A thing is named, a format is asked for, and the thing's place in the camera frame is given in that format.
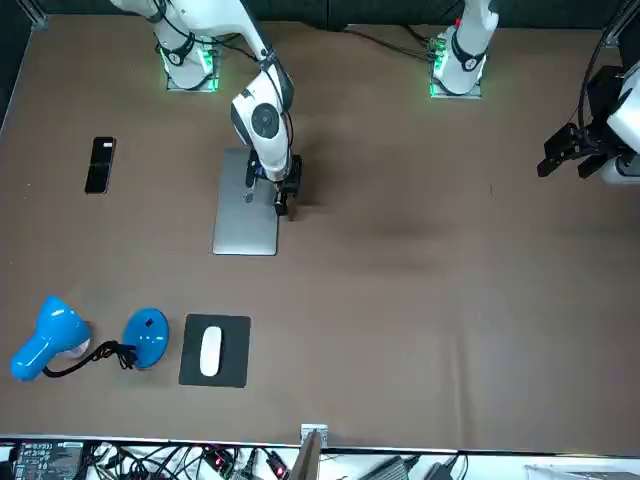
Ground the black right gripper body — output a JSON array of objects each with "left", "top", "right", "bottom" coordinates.
[{"left": 278, "top": 154, "right": 304, "bottom": 197}]

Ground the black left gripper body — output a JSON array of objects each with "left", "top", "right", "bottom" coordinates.
[{"left": 582, "top": 64, "right": 624, "bottom": 149}]

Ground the silver laptop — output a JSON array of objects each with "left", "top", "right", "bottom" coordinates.
[{"left": 212, "top": 147, "right": 279, "bottom": 257}]

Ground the blue desk lamp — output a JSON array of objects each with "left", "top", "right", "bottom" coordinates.
[{"left": 9, "top": 294, "right": 171, "bottom": 384}]

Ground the black mouse pad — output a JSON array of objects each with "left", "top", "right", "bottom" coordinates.
[{"left": 178, "top": 313, "right": 252, "bottom": 389}]

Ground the white computer mouse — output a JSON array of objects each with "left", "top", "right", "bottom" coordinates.
[{"left": 199, "top": 326, "right": 224, "bottom": 377}]

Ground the black folding phone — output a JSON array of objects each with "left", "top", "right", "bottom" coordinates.
[{"left": 83, "top": 136, "right": 118, "bottom": 196}]

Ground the grey power adapter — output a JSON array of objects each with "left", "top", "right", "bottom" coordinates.
[{"left": 368, "top": 453, "right": 422, "bottom": 480}]

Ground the black labelled power adapter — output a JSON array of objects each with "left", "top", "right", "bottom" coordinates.
[{"left": 9, "top": 439, "right": 84, "bottom": 480}]

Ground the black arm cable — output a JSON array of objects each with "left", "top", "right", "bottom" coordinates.
[{"left": 257, "top": 47, "right": 297, "bottom": 169}]

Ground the aluminium frame post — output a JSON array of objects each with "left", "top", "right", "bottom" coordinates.
[
  {"left": 292, "top": 423, "right": 330, "bottom": 480},
  {"left": 16, "top": 0, "right": 50, "bottom": 30},
  {"left": 602, "top": 0, "right": 640, "bottom": 50}
]

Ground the black base cable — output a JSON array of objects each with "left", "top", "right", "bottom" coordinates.
[{"left": 344, "top": 23, "right": 442, "bottom": 65}]

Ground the black cable tangle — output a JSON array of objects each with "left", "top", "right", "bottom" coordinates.
[{"left": 84, "top": 439, "right": 301, "bottom": 480}]

